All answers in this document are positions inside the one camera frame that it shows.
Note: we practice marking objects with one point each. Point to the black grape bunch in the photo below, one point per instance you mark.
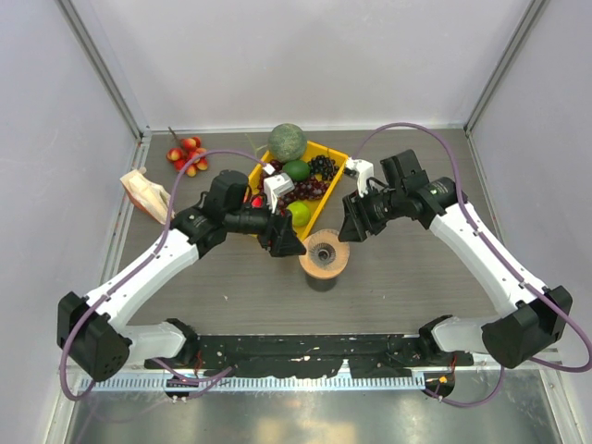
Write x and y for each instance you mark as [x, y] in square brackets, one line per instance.
[324, 167]

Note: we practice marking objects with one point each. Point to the yellow plastic tray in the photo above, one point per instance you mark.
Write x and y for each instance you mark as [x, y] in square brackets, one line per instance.
[259, 174]

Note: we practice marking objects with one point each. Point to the red grape bunch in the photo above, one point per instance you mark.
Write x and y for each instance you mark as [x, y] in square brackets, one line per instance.
[310, 189]

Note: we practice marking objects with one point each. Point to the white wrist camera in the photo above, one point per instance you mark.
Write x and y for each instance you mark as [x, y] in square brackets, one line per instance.
[361, 171]
[276, 187]

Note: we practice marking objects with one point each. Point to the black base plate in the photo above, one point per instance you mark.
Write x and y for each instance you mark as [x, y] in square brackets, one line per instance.
[312, 356]

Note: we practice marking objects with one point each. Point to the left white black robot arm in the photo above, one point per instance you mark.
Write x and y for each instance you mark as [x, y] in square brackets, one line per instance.
[94, 330]

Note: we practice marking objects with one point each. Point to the light green apple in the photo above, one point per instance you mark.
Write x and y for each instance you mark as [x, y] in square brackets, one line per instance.
[300, 213]

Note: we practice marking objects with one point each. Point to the green melon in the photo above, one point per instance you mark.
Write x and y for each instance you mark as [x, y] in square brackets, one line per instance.
[287, 142]

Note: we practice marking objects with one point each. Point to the clear glass ribbed dripper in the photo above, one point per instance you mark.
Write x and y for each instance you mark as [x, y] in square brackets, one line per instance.
[325, 253]

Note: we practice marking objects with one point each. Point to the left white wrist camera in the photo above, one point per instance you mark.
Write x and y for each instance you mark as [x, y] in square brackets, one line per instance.
[276, 187]

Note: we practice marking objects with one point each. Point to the red apple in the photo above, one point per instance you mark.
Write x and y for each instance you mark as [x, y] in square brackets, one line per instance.
[258, 201]

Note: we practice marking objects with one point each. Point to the dark green lime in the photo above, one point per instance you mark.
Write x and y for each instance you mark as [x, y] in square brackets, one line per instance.
[297, 170]

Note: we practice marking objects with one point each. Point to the white slotted cable duct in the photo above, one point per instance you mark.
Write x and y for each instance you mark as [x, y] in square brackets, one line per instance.
[342, 381]

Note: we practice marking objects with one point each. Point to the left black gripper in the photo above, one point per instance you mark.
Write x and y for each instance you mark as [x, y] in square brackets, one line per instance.
[279, 238]

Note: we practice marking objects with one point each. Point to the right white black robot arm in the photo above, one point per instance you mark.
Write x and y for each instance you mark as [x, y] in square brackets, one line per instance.
[522, 325]

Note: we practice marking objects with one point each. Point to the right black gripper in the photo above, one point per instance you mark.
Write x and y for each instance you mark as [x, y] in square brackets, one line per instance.
[357, 218]

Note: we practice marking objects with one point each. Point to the red yellow cherry bunch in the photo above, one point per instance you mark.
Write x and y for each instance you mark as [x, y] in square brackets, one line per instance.
[187, 152]

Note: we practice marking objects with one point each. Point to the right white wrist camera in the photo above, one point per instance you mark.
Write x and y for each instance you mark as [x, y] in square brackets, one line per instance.
[361, 171]

